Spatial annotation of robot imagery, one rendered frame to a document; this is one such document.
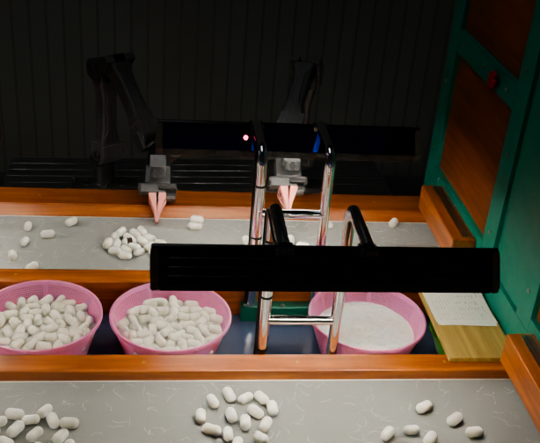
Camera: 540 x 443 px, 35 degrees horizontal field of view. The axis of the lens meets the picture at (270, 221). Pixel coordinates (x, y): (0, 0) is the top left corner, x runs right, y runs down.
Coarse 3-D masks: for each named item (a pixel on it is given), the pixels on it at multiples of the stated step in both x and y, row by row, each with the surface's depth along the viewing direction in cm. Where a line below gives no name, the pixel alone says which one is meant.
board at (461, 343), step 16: (432, 320) 191; (496, 320) 193; (448, 336) 186; (464, 336) 186; (480, 336) 187; (496, 336) 187; (448, 352) 181; (464, 352) 181; (480, 352) 181; (496, 352) 182
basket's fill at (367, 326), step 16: (352, 304) 202; (368, 304) 203; (352, 320) 197; (368, 320) 196; (384, 320) 197; (400, 320) 198; (352, 336) 190; (368, 336) 191; (384, 336) 191; (400, 336) 193
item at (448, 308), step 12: (432, 300) 198; (444, 300) 198; (456, 300) 198; (468, 300) 199; (480, 300) 199; (432, 312) 193; (444, 312) 193; (456, 312) 194; (468, 312) 194; (480, 312) 195; (444, 324) 189; (456, 324) 190; (468, 324) 190; (480, 324) 190; (492, 324) 191
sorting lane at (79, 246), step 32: (0, 224) 221; (32, 224) 222; (64, 224) 223; (96, 224) 225; (128, 224) 226; (160, 224) 227; (224, 224) 230; (288, 224) 233; (384, 224) 237; (416, 224) 238; (0, 256) 208; (32, 256) 209; (64, 256) 210; (96, 256) 211
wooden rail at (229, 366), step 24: (0, 360) 169; (24, 360) 170; (48, 360) 170; (72, 360) 171; (96, 360) 171; (120, 360) 172; (144, 360) 172; (168, 360) 173; (192, 360) 174; (216, 360) 174; (240, 360) 175; (264, 360) 175; (288, 360) 176; (312, 360) 177; (336, 360) 177; (360, 360) 178; (384, 360) 178; (408, 360) 179; (432, 360) 180
